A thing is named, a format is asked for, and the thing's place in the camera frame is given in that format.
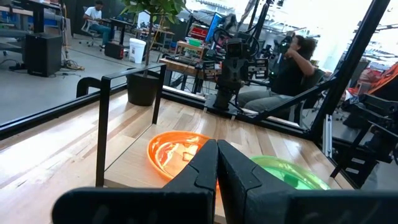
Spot black plant pot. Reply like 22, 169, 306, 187
126, 68, 163, 107

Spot person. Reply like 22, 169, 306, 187
81, 0, 113, 47
238, 34, 326, 121

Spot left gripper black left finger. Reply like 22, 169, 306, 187
52, 139, 218, 224

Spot monitor with blue screen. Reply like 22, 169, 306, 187
205, 12, 224, 44

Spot black office desk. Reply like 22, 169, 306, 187
107, 17, 136, 46

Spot tangled floor cables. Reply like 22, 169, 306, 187
60, 58, 86, 72

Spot wooden workbench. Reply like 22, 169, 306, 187
158, 57, 222, 94

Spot silver aluminium extrusion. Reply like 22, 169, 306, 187
322, 114, 333, 159

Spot translucent orange plastic plate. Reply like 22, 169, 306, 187
147, 130, 213, 181

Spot white plastic bin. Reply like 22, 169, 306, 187
128, 37, 147, 65

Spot black equipment stand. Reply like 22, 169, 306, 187
330, 92, 398, 189

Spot black aluminium rig frame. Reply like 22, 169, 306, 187
0, 0, 392, 144

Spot green leafy potted tree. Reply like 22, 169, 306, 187
119, 0, 187, 77

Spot small black floor box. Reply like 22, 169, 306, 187
103, 41, 126, 60

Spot black metal shelf, wooden board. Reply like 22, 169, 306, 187
95, 63, 355, 224

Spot translucent green plastic plate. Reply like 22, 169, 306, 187
250, 154, 331, 191

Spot large black speaker box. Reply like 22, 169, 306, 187
24, 32, 63, 78

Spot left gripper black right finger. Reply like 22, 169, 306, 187
217, 139, 398, 224

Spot black arched bracket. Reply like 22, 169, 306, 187
75, 77, 103, 99

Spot red storage bins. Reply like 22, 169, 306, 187
189, 26, 210, 40

